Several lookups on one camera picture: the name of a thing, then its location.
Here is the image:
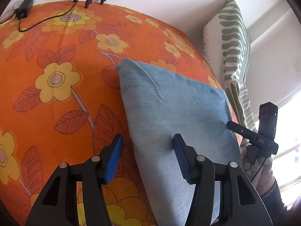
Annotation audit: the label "light blue denim pants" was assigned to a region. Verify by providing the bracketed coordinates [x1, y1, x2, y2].
[116, 58, 241, 225]

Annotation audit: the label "right hand grey glove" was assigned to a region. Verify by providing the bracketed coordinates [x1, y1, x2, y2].
[241, 145, 275, 194]

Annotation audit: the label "orange floral bedspread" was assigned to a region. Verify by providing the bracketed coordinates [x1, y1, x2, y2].
[0, 0, 243, 226]

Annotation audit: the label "green striped white pillow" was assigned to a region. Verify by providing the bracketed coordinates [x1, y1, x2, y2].
[203, 0, 255, 130]

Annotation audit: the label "black power adapter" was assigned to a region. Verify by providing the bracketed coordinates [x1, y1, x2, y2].
[15, 0, 34, 20]

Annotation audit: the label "white power strip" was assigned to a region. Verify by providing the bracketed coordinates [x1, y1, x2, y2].
[3, 0, 35, 15]

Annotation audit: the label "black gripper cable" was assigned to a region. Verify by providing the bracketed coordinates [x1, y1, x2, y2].
[250, 156, 268, 183]

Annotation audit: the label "white cable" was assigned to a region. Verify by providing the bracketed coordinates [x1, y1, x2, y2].
[0, 14, 17, 25]

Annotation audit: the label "black power cable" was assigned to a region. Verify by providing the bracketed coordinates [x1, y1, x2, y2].
[18, 0, 91, 32]

